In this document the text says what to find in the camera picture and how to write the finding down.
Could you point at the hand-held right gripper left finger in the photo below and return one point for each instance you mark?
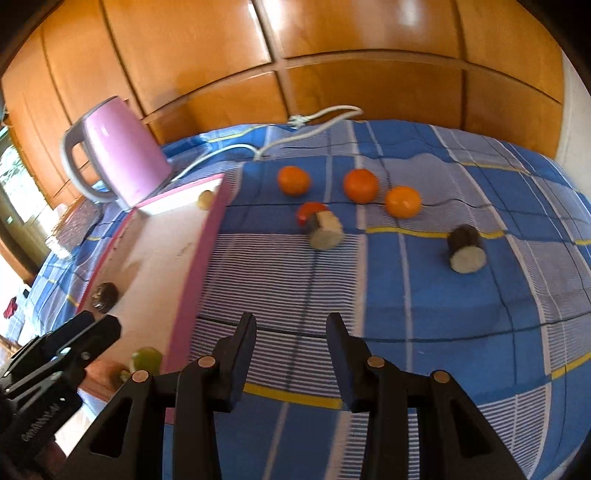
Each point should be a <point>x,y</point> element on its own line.
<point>242,364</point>

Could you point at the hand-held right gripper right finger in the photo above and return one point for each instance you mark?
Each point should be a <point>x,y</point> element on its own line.
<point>344,369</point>

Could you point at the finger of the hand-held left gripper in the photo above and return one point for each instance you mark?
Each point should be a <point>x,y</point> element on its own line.
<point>64,333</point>
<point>94,341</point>

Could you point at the pink cardboard box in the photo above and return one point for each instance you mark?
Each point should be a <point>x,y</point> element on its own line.
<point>157,258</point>

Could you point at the orange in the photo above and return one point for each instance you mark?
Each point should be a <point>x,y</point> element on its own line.
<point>293,180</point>
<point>361,185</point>
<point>403,201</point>

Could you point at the dark brown round fruit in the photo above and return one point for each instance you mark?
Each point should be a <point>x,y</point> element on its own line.
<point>104,296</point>

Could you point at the green round fruit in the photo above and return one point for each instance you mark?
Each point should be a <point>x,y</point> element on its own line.
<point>147,359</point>

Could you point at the red cloth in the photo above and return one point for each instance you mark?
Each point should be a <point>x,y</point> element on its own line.
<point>9,308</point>

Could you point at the blue plaid bed sheet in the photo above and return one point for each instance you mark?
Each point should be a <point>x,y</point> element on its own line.
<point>415,300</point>

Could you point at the patterned grey box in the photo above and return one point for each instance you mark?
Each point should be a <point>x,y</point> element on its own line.
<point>76,221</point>

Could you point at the sugarcane piece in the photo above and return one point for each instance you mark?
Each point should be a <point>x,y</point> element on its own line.
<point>466,249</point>
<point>325,230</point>

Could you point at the red tomato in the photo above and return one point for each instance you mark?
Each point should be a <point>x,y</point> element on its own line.
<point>308,211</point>

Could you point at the tan round fruit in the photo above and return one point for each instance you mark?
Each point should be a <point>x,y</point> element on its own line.
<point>205,199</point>

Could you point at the pink box lid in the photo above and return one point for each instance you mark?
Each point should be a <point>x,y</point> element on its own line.
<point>122,152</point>

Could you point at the wooden wardrobe doors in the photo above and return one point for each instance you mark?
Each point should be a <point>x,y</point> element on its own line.
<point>323,46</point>

